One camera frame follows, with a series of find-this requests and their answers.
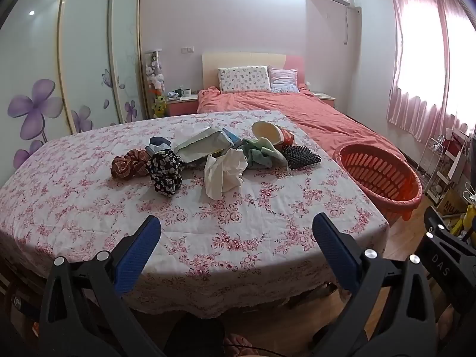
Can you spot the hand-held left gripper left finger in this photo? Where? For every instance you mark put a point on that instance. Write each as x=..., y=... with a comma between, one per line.
x=137, y=256

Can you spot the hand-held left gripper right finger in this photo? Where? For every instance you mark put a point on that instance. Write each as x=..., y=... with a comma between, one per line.
x=334, y=253

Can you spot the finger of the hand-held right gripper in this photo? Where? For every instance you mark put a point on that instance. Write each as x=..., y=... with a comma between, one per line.
x=444, y=267

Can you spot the orange plastic basket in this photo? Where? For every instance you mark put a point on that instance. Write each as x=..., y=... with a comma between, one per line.
x=372, y=178

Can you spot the black floral cloth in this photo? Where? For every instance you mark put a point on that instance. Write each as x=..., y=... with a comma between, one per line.
x=165, y=174

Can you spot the brown striped scrunchie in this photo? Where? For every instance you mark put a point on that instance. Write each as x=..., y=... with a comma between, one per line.
x=126, y=167

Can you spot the black beaded pouch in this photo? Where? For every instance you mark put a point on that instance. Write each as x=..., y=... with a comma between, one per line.
x=301, y=158

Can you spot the blue grey cloth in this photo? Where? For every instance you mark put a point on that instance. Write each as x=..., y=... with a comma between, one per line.
x=158, y=143

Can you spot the white tissue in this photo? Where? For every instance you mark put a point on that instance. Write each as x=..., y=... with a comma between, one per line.
x=223, y=171

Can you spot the green cloth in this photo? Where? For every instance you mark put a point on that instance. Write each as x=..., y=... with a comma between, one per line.
x=260, y=154

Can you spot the grey-white garment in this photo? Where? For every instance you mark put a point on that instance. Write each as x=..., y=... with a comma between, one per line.
x=200, y=143

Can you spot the red white paper cup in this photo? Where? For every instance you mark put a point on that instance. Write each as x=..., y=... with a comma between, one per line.
x=266, y=132

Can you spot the blue packet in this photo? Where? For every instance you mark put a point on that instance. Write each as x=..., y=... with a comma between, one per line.
x=232, y=138

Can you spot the cardboard box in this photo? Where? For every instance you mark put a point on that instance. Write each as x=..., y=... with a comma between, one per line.
x=452, y=202

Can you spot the pink floral tablecloth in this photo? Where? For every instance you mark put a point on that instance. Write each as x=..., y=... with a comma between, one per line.
x=93, y=200

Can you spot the red box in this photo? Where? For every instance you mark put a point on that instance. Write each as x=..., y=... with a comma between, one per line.
x=457, y=151

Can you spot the pink striped cloth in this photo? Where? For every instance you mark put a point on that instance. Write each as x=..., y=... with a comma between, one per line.
x=238, y=346

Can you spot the bed with salmon cover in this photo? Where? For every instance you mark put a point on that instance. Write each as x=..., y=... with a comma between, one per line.
x=297, y=111

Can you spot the yellow plush toy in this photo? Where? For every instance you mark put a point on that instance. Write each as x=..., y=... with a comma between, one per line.
x=159, y=107

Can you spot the pink bare nightstand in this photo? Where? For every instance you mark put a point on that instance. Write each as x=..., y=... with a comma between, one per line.
x=323, y=100

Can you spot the pink nightstand with clutter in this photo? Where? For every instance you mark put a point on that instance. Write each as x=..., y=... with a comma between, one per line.
x=182, y=108

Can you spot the pink curtain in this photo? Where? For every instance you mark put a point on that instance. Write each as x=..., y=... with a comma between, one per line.
x=416, y=108

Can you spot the striped pink pillow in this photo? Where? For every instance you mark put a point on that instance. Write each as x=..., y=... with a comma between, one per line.
x=284, y=80

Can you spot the hanging plush toys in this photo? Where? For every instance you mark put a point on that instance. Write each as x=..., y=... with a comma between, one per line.
x=155, y=74

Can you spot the floral pillow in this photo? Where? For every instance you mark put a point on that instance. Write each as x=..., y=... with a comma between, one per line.
x=243, y=79

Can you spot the wardrobe with flower glass doors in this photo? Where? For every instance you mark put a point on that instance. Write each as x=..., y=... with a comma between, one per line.
x=85, y=63

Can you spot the beige pink bed headboard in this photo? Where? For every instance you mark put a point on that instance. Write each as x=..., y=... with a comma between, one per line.
x=241, y=59

